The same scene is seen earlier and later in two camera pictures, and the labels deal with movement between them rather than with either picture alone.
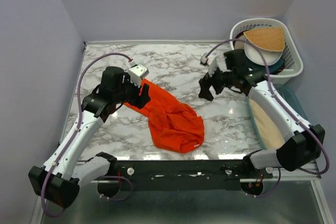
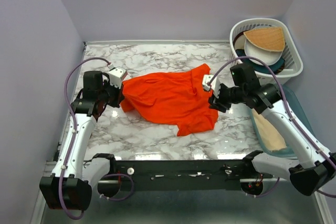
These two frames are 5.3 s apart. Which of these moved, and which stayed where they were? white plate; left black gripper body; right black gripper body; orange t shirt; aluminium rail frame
Moved: orange t shirt; left black gripper body; right black gripper body
Stayed: aluminium rail frame; white plate
